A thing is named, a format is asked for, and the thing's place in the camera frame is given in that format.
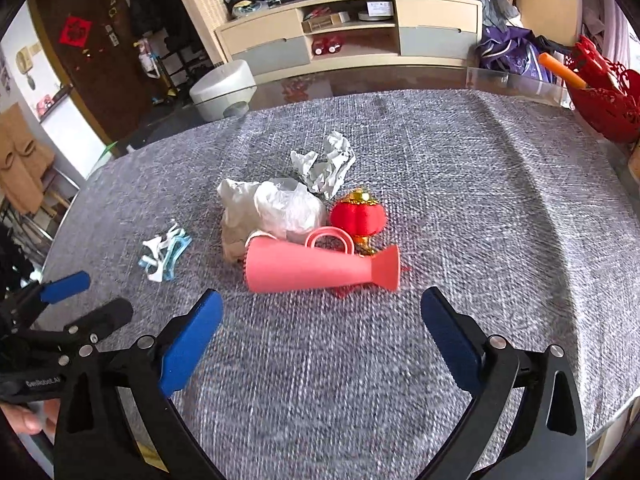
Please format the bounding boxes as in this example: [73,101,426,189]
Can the clear plastic bag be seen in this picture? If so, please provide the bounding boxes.
[254,178,328,243]

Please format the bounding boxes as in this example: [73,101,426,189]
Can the flat cardboard box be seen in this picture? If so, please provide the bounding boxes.
[301,10,348,33]

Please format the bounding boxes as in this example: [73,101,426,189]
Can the person's left hand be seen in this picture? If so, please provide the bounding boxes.
[0,399,57,437]

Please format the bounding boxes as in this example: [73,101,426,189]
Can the grey woven table mat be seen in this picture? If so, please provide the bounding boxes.
[37,87,640,480]

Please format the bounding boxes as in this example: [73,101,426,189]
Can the brown wooden door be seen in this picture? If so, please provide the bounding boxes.
[27,0,156,146]

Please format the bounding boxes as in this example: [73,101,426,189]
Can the purple bag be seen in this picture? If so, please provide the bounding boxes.
[475,25,556,83]

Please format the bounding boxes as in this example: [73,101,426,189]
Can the beige wall intercom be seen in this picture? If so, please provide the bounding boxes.
[15,42,43,91]

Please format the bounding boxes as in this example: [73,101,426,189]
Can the orange plastic tube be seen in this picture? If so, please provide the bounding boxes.
[538,52,588,90]

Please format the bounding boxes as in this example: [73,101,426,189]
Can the white round device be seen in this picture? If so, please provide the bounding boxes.
[357,0,396,22]

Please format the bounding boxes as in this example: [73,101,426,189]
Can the white tissue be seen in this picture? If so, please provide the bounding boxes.
[217,178,266,263]

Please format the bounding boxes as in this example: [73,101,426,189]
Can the red plastic basket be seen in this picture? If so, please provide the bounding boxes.
[564,35,640,143]

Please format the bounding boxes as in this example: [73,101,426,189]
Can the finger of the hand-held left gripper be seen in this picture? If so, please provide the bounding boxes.
[0,270,92,331]
[15,298,134,361]

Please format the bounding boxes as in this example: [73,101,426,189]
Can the white paper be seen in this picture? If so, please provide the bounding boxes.
[291,131,357,200]

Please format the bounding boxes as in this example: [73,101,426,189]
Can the small red lantern ornament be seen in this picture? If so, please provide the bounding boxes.
[330,187,388,257]

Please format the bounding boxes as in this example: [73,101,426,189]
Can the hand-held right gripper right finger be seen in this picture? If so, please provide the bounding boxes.
[421,287,587,480]

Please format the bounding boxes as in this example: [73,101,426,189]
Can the pink plastic horn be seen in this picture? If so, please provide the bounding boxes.
[244,227,402,295]

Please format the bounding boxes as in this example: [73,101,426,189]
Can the blue and white plastic clip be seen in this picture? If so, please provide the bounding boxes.
[137,220,193,283]

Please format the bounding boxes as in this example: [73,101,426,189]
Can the beige grey television cabinet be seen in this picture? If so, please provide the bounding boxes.
[215,0,485,78]

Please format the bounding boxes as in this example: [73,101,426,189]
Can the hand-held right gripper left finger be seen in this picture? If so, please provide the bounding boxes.
[52,289,224,480]

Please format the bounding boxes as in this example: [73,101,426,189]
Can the red diamond door sticker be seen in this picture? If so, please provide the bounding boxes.
[59,16,93,47]

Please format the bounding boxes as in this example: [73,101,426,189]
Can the dark hanging coats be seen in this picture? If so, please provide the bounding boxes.
[127,0,191,41]

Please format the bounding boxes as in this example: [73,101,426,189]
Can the beige standing air conditioner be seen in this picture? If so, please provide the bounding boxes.
[515,0,583,47]

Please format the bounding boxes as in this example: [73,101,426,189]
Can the pink curtain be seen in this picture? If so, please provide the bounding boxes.
[580,0,636,61]

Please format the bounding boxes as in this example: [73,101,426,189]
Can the white round stool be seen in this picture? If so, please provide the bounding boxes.
[189,59,258,122]

